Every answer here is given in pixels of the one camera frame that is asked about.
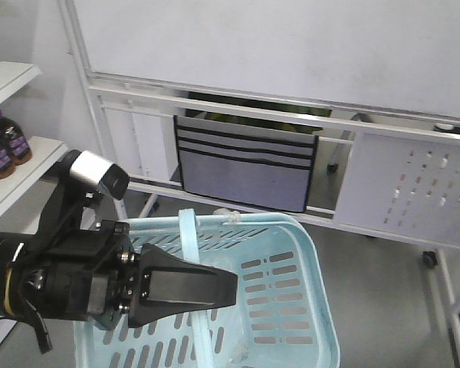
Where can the grey fabric pocket organiser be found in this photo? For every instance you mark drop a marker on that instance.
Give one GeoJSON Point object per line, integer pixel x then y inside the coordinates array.
{"type": "Point", "coordinates": [248, 165]}

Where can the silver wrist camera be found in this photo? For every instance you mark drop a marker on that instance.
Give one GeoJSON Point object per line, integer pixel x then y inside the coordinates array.
{"type": "Point", "coordinates": [89, 171]}

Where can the light blue plastic basket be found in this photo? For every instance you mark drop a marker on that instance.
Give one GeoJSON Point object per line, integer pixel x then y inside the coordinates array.
{"type": "Point", "coordinates": [281, 317]}

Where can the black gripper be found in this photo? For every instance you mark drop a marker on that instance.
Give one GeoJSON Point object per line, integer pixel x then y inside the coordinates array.
{"type": "Point", "coordinates": [81, 275]}

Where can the white whiteboard on stand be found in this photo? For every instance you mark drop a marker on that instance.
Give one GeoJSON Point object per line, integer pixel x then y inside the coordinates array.
{"type": "Point", "coordinates": [382, 70]}

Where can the dark brown sauce bottle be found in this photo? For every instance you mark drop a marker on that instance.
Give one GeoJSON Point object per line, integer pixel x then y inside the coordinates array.
{"type": "Point", "coordinates": [12, 135]}

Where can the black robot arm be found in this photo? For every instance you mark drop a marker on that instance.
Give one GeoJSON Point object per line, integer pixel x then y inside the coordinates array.
{"type": "Point", "coordinates": [10, 246]}

